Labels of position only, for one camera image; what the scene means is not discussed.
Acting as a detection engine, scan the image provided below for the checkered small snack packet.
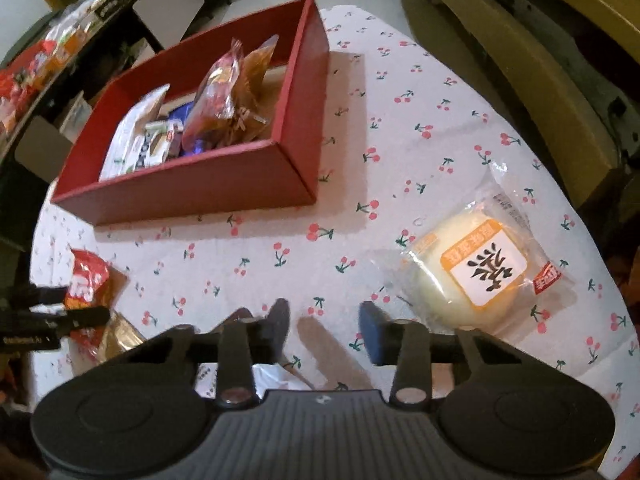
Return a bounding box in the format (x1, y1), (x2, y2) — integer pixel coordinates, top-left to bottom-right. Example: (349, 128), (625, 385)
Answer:
(141, 121), (185, 167)

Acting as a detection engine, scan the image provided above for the red cardboard box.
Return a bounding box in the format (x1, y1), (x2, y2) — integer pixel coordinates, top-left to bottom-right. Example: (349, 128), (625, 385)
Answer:
(50, 0), (331, 227)

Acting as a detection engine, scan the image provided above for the blue snack packet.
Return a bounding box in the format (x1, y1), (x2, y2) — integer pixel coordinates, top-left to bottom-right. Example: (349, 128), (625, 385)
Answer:
(166, 101), (207, 157)

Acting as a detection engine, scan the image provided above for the clear red snack packet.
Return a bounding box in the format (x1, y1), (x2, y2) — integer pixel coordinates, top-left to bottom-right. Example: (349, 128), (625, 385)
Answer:
(181, 36), (245, 152)

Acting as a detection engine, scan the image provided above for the red chip packet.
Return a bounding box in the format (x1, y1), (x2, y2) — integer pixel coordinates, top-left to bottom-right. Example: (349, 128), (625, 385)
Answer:
(62, 248), (115, 352)

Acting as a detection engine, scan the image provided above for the golden snack packet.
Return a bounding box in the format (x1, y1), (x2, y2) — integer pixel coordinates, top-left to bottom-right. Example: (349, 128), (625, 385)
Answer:
(94, 310), (152, 364)

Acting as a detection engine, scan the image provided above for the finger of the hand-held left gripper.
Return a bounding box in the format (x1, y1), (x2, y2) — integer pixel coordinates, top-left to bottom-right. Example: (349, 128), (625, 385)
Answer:
(7, 284), (69, 307)
(47, 306), (112, 335)

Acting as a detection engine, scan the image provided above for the cherry print tablecloth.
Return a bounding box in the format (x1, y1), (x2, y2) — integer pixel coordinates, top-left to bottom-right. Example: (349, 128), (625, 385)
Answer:
(29, 5), (640, 480)

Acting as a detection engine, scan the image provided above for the white cabinet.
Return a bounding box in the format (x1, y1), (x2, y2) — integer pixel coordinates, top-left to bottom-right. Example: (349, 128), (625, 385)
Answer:
(131, 0), (206, 54)

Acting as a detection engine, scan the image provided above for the vacuum-packed sausage packet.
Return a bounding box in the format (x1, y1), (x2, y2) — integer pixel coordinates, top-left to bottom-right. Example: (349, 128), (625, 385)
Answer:
(98, 85), (172, 182)

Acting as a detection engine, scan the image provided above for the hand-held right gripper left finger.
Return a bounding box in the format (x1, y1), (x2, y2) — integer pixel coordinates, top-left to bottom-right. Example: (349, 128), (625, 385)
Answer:
(149, 299), (292, 407)

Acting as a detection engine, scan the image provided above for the white bun packet orange label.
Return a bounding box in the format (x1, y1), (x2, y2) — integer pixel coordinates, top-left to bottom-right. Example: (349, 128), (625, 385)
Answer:
(372, 160), (577, 337)

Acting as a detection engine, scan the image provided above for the white crinkled packet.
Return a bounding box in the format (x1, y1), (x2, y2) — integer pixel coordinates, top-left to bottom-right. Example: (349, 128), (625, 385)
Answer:
(251, 363), (315, 392)

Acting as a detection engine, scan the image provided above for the dark counter with goods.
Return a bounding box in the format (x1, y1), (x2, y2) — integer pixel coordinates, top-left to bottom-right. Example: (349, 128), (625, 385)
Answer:
(0, 0), (171, 171)

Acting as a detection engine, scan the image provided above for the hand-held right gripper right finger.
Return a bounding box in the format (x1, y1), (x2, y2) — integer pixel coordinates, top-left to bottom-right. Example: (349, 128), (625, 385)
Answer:
(358, 301), (524, 407)

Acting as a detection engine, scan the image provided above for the orange-brown snack packet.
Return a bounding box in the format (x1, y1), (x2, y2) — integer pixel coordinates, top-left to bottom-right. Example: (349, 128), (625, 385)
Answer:
(220, 35), (281, 147)

